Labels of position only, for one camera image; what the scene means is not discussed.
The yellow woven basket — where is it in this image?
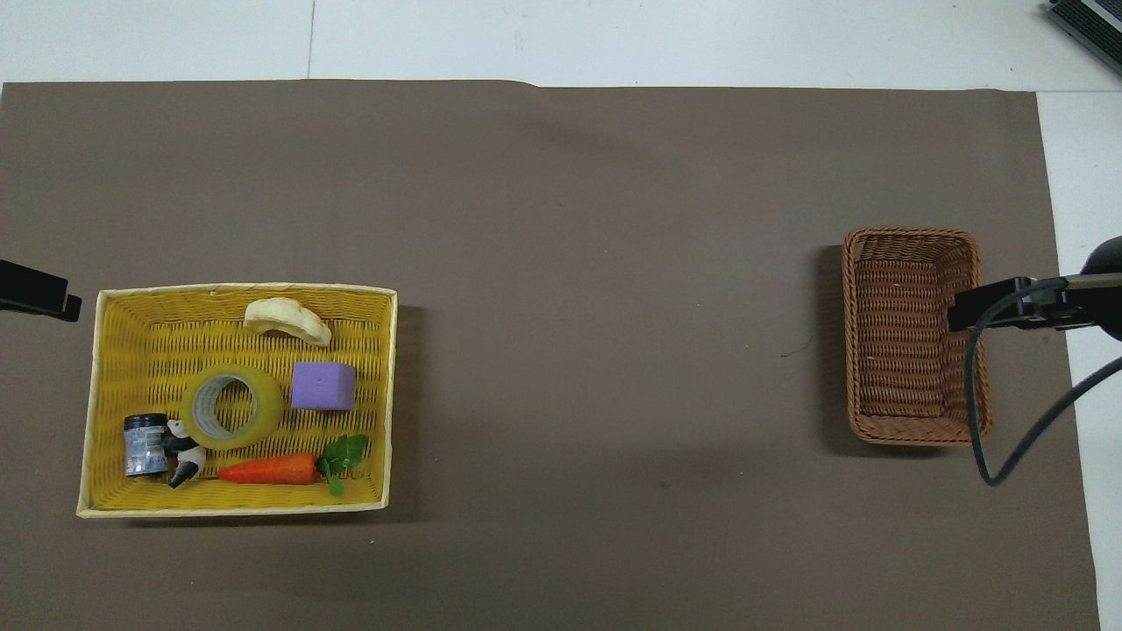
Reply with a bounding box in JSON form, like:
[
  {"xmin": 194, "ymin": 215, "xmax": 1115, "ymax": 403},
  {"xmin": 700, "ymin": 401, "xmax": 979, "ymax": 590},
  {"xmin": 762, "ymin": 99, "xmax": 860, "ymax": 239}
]
[{"xmin": 76, "ymin": 282, "xmax": 399, "ymax": 520}]

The purple foam cube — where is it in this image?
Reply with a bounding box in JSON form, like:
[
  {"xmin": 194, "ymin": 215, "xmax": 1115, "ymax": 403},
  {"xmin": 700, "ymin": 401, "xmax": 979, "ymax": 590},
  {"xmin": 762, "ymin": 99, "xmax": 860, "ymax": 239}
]
[{"xmin": 290, "ymin": 361, "xmax": 357, "ymax": 413}]

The dark grey ribbed device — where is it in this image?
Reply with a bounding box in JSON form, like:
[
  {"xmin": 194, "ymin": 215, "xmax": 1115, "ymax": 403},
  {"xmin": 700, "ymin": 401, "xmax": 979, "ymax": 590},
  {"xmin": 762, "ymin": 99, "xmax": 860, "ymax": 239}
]
[{"xmin": 1045, "ymin": 0, "xmax": 1122, "ymax": 76}]

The small jar with black lid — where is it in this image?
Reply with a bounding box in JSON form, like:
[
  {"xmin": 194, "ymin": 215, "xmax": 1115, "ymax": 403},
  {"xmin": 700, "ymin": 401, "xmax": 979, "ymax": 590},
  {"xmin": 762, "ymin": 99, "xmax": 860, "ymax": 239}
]
[{"xmin": 123, "ymin": 413, "xmax": 170, "ymax": 479}]

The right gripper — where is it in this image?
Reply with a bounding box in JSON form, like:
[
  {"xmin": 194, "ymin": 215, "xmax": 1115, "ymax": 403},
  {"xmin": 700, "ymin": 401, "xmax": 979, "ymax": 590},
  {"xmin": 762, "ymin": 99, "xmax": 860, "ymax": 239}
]
[{"xmin": 1040, "ymin": 235, "xmax": 1122, "ymax": 344}]

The cream bread slice toy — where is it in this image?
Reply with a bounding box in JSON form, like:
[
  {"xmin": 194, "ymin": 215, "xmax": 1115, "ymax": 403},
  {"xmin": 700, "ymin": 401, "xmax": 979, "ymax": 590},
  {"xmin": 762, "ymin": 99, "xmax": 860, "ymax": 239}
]
[{"xmin": 243, "ymin": 297, "xmax": 333, "ymax": 348}]

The black cable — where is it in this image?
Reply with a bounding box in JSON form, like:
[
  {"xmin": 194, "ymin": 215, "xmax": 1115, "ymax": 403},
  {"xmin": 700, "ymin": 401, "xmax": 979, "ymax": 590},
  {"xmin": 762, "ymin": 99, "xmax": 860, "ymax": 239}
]
[{"xmin": 964, "ymin": 277, "xmax": 1122, "ymax": 487}]

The small panda figurine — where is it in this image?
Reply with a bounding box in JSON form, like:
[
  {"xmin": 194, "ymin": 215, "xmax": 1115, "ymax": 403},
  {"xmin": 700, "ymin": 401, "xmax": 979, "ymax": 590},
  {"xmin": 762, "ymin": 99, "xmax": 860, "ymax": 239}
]
[{"xmin": 164, "ymin": 419, "xmax": 208, "ymax": 490}]

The yellowish clear tape roll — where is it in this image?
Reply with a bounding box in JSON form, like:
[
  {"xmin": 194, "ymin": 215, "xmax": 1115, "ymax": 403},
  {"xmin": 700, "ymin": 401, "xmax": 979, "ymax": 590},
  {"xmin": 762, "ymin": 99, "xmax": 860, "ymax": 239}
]
[{"xmin": 181, "ymin": 363, "xmax": 287, "ymax": 452}]

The brown wicker basket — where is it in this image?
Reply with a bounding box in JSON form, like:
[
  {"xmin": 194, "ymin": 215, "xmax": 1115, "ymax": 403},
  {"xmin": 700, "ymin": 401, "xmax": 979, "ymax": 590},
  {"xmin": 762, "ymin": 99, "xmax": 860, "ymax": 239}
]
[{"xmin": 841, "ymin": 227, "xmax": 994, "ymax": 447}]

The orange toy carrot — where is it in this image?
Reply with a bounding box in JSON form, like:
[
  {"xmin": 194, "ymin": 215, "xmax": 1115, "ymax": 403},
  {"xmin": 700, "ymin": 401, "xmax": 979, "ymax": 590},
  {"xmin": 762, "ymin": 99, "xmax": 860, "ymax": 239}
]
[{"xmin": 217, "ymin": 434, "xmax": 371, "ymax": 497}]

